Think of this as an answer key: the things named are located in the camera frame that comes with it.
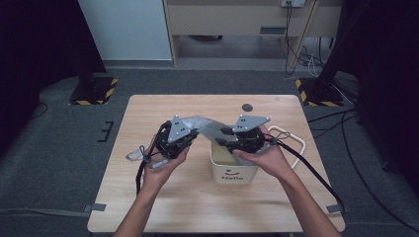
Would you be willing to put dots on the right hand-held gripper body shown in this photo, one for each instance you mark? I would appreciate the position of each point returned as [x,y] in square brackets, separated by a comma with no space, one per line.
[248,140]

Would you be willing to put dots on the black stand base striped edge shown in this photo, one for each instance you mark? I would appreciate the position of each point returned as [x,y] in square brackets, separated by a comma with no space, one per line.
[318,95]
[94,92]

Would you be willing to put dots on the person's left hand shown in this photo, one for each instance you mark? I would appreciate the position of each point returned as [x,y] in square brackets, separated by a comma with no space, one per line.
[161,174]

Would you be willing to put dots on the black slanted stand pole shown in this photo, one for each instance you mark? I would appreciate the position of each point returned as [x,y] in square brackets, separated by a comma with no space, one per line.
[336,49]

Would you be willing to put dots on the grey power strip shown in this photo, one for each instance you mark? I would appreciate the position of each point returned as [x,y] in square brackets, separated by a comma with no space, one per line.
[293,2]

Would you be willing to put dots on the beige wooden desk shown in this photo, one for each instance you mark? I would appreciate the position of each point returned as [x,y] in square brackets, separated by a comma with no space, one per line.
[230,18]

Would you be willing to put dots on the dark round table grommet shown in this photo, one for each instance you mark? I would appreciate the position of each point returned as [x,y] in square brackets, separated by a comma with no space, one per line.
[247,107]

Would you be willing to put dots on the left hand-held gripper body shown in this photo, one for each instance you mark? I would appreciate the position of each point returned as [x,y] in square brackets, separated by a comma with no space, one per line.
[173,141]

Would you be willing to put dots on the person's right hand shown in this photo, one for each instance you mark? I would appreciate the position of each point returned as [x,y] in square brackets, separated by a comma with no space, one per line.
[270,161]

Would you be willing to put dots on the dark curtain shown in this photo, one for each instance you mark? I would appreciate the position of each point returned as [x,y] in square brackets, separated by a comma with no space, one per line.
[388,65]
[39,49]

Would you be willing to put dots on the white cabinet panel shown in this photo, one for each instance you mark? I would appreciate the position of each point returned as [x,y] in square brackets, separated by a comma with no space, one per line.
[128,29]

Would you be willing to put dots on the grey tape strip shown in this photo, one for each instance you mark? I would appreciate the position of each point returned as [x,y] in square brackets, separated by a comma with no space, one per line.
[97,207]
[333,208]

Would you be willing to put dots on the clear plastic bag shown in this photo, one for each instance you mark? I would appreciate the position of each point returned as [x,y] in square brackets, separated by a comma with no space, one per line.
[210,126]

